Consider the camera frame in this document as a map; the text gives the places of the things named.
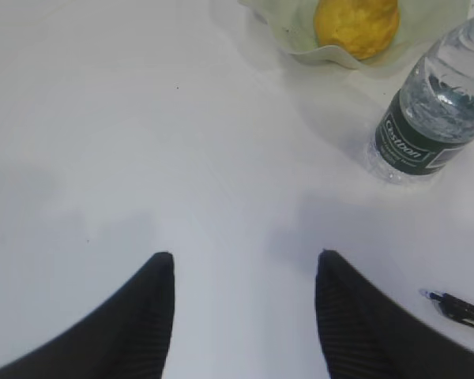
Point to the yellow pear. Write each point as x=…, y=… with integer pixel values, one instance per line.
x=362, y=28

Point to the clear water bottle green label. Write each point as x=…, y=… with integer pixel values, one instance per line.
x=430, y=120

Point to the green ruffled glass plate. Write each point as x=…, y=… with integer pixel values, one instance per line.
x=422, y=22

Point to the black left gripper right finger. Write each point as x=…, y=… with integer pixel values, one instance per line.
x=365, y=334

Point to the black pen lower left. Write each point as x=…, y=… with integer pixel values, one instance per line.
x=451, y=307

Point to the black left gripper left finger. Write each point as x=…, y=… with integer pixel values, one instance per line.
x=127, y=336

